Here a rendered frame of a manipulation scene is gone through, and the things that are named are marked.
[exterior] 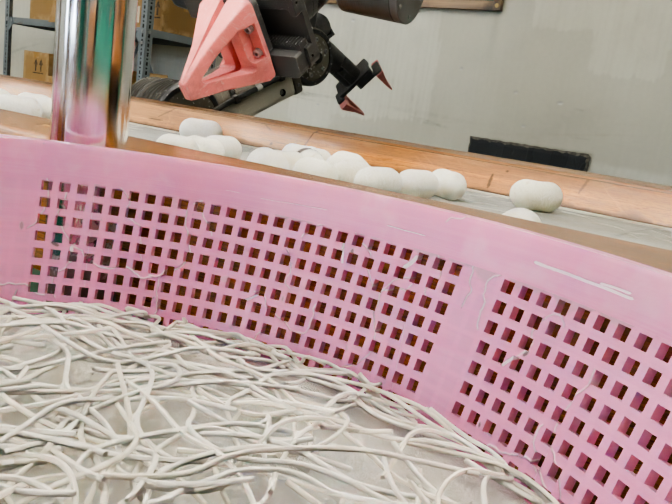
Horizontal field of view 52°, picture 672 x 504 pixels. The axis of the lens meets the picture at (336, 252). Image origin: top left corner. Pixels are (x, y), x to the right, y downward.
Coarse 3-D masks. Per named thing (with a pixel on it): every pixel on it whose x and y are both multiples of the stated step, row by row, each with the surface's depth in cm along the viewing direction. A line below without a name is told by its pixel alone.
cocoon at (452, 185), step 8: (440, 176) 45; (448, 176) 45; (456, 176) 44; (440, 184) 45; (448, 184) 44; (456, 184) 44; (464, 184) 45; (440, 192) 45; (448, 192) 44; (456, 192) 44; (464, 192) 45
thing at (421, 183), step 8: (408, 176) 42; (416, 176) 42; (424, 176) 43; (432, 176) 43; (408, 184) 42; (416, 184) 42; (424, 184) 42; (432, 184) 43; (400, 192) 42; (408, 192) 42; (416, 192) 42; (424, 192) 43; (432, 192) 43
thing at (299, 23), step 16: (256, 0) 52; (272, 0) 51; (288, 0) 50; (304, 0) 55; (272, 16) 54; (288, 16) 53; (304, 16) 52; (272, 32) 55; (288, 32) 54; (304, 32) 53; (304, 48) 53
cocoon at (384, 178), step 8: (368, 168) 39; (376, 168) 39; (384, 168) 40; (360, 176) 39; (368, 176) 38; (376, 176) 39; (384, 176) 39; (392, 176) 39; (400, 176) 40; (360, 184) 39; (368, 184) 38; (376, 184) 39; (384, 184) 39; (392, 184) 39; (400, 184) 40
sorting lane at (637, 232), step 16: (144, 128) 70; (160, 128) 71; (480, 192) 53; (480, 208) 43; (496, 208) 45; (512, 208) 46; (560, 208) 50; (560, 224) 41; (576, 224) 42; (592, 224) 43; (608, 224) 45; (624, 224) 46; (640, 224) 47; (640, 240) 39; (656, 240) 40
